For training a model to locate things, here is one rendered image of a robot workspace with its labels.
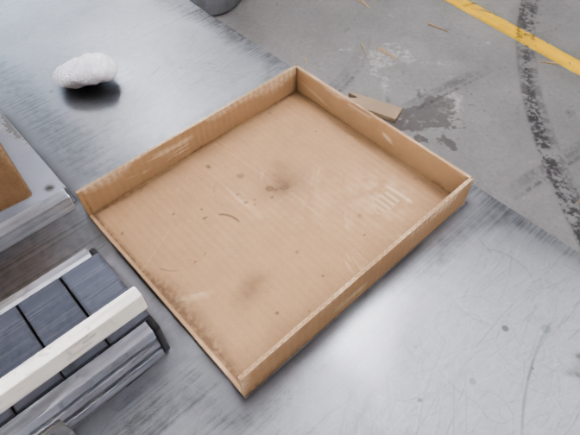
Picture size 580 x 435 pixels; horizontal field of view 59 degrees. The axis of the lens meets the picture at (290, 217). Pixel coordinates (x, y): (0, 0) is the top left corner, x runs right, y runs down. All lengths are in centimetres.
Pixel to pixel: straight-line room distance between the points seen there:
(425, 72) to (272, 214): 168
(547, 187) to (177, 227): 146
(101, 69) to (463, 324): 52
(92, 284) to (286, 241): 18
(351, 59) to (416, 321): 178
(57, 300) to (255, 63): 42
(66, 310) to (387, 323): 27
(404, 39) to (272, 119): 173
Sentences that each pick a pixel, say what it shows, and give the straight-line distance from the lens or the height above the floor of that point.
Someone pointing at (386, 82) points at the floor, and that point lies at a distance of 208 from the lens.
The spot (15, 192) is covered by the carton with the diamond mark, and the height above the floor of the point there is 86.
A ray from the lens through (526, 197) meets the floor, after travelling 178.
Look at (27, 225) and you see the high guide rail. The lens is 42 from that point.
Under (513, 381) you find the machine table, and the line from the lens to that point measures 48.
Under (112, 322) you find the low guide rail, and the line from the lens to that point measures 41.
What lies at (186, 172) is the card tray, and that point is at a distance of 58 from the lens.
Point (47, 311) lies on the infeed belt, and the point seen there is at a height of 88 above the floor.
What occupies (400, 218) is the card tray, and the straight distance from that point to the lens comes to 54.
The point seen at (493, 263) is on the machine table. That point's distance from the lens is 53.
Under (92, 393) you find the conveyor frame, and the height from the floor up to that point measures 86.
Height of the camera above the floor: 125
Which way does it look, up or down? 52 degrees down
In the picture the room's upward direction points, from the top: 2 degrees counter-clockwise
